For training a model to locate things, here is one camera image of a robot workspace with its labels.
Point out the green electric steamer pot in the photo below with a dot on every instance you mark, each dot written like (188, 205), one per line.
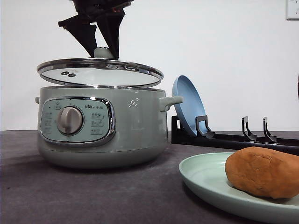
(103, 126)

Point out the black dish rack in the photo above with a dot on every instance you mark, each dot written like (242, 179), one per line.
(206, 138)

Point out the glass lid with green knob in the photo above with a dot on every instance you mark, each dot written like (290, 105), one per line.
(101, 70)

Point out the brown potato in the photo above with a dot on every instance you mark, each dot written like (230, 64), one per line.
(264, 171)

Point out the blue plate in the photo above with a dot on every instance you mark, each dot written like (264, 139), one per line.
(192, 104)

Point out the white wall socket right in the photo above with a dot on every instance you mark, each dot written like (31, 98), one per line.
(291, 11)

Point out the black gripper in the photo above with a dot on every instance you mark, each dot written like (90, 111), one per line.
(107, 14)

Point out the green plate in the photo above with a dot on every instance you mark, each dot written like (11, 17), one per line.
(206, 175)

